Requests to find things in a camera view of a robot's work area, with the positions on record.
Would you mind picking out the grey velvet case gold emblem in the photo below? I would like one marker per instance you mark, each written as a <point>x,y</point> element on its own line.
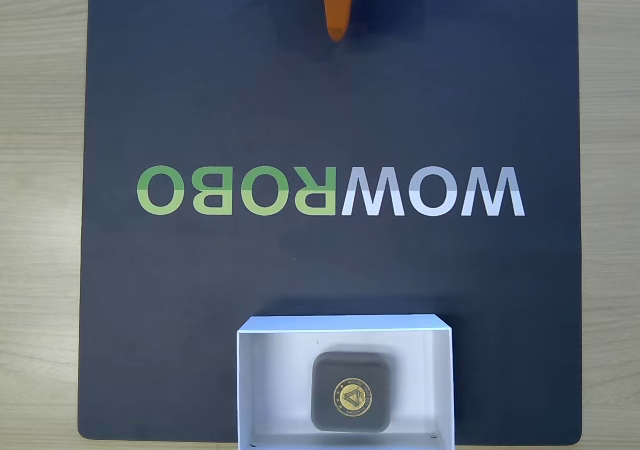
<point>350,370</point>

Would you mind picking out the dark blue WOWROBO mat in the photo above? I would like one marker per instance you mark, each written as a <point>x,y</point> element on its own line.
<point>200,95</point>

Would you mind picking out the white cardboard box bin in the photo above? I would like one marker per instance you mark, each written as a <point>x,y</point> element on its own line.
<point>270,385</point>

